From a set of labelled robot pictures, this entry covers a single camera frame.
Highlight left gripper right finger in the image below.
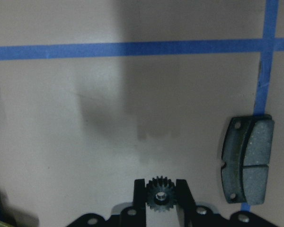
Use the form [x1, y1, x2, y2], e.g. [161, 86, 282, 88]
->
[176, 179, 196, 227]

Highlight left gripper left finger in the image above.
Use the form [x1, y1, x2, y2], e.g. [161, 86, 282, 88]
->
[133, 179, 147, 227]

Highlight black bearing gear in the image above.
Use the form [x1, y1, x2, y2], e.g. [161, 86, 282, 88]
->
[146, 176, 177, 212]

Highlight grey brake pad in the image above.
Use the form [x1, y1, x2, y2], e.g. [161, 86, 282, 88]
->
[221, 114, 275, 206]

